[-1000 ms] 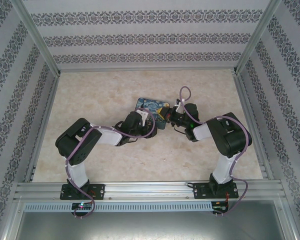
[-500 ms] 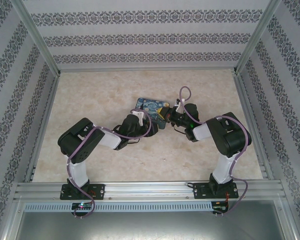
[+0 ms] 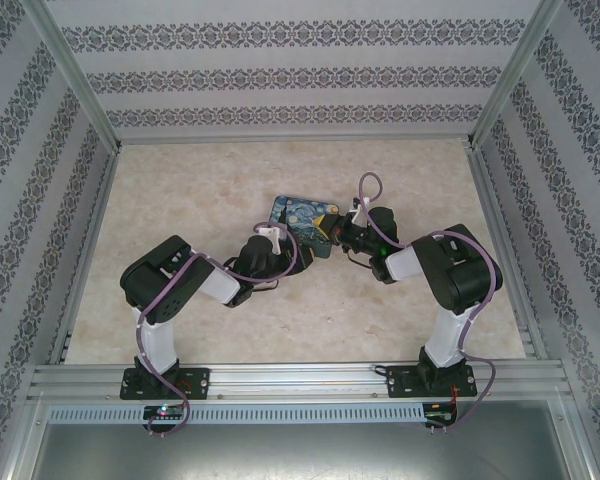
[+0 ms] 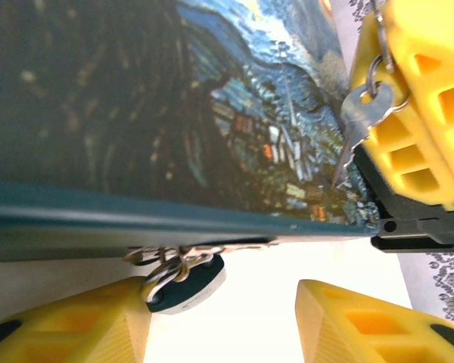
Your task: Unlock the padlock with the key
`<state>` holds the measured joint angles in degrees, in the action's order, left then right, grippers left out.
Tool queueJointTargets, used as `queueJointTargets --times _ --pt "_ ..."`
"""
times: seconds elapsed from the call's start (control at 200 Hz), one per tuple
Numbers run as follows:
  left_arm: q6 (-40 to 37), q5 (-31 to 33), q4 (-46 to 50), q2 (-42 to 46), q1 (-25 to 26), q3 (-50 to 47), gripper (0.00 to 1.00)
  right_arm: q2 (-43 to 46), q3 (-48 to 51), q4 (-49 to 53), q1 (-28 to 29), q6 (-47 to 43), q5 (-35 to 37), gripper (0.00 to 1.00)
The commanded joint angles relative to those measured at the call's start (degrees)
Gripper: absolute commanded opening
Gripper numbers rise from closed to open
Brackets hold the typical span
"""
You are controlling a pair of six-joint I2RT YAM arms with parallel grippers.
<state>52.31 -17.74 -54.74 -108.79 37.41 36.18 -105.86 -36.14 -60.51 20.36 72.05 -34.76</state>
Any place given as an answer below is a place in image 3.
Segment starry night tin box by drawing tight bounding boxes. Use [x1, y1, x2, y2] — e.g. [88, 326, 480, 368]
[266, 194, 343, 261]

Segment left controller circuit board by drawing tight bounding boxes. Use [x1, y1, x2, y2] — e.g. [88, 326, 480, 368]
[143, 405, 187, 421]

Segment controller circuit board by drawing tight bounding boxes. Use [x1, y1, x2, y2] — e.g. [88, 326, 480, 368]
[143, 405, 187, 421]
[423, 401, 459, 424]

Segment right controller circuit board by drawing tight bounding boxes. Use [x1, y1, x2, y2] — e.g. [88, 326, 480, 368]
[423, 401, 459, 424]

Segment grey sheet metal panel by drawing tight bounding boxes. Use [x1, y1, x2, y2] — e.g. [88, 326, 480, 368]
[0, 399, 600, 480]

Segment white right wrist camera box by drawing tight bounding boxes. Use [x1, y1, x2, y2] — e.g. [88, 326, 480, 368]
[348, 196, 374, 224]

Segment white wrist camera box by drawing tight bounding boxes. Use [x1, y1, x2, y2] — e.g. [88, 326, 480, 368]
[251, 222, 288, 254]
[348, 196, 374, 224]

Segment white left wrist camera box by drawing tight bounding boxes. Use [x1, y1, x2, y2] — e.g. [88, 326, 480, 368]
[251, 222, 288, 254]

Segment aluminium rear frame rail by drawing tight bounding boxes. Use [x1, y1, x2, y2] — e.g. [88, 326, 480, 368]
[116, 131, 474, 148]

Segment aluminium mounting rail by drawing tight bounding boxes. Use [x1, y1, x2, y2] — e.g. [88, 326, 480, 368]
[26, 363, 577, 402]

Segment aluminium side frame rail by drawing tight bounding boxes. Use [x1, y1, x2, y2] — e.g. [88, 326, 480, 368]
[46, 143, 122, 366]
[466, 143, 550, 359]

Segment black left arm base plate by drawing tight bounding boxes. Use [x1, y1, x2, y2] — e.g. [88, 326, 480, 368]
[119, 366, 212, 402]

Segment grey slotted cable duct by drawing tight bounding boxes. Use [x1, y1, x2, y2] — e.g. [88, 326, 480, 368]
[46, 402, 427, 424]

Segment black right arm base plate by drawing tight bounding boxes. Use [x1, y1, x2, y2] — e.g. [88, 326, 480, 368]
[385, 364, 479, 400]

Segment aluminium frame post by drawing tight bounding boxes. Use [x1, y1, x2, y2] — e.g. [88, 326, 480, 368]
[21, 0, 124, 154]
[465, 0, 566, 151]

